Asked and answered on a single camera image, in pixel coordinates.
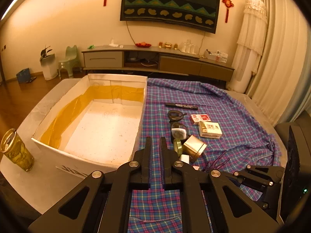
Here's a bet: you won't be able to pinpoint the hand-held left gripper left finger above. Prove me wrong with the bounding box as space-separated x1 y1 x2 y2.
29 136 152 233

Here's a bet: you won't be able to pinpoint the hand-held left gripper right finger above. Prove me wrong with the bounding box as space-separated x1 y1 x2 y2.
160 136 281 233

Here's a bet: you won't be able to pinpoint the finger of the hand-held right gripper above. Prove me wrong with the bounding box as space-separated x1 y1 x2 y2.
245 164 285 188
232 171 280 210

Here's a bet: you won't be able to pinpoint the purple hair clip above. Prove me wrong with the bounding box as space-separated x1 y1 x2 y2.
203 152 231 173

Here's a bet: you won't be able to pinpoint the white cardboard box yellow tape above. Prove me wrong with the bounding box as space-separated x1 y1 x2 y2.
31 73 148 175

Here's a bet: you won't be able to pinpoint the green tape roll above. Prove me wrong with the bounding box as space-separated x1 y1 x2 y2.
173 138 187 157

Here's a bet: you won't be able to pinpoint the gold metal tin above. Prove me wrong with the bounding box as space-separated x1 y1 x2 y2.
183 135 207 163

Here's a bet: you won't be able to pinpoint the small black magnifying glass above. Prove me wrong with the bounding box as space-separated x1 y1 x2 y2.
168 110 188 122

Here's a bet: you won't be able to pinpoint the red card box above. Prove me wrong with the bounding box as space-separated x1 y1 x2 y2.
190 114 211 125

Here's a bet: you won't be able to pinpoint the black marker pen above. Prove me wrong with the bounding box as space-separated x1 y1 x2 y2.
165 103 198 110

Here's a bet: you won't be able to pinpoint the yellow white cigarette box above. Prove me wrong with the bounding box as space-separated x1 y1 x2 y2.
197 121 223 138

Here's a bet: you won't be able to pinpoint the blue plaid cloth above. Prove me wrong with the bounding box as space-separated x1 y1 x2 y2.
128 78 282 233

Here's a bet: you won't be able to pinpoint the grey tv cabinet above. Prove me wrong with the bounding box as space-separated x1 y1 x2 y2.
81 45 236 83

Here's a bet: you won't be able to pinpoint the cluster of glass cups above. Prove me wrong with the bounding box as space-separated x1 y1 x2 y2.
179 39 197 54

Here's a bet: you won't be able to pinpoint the white boxes on cabinet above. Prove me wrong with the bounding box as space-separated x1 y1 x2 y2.
204 49 229 63

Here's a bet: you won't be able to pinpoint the cream curtain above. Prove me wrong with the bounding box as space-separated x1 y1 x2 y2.
245 0 311 127

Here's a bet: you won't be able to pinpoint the green child chair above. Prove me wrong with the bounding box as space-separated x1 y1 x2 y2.
58 45 81 79

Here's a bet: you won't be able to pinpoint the glass tea tumbler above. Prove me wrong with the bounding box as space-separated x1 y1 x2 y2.
0 128 34 172

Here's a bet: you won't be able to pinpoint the white trash bin with plant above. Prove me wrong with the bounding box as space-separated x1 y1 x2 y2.
40 53 57 80

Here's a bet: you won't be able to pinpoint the lace covered air conditioner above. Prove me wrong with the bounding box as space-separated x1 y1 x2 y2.
227 0 268 93

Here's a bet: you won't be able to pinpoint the dark potted plant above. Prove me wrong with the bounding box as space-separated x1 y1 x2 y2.
40 45 52 60

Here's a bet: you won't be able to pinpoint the blue plastic crate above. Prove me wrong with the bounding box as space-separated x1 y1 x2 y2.
16 69 31 83

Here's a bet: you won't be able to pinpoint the television with patterned cover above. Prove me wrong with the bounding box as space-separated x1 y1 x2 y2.
120 0 221 34

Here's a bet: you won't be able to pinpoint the television cable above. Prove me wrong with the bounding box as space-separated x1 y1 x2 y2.
126 21 135 45

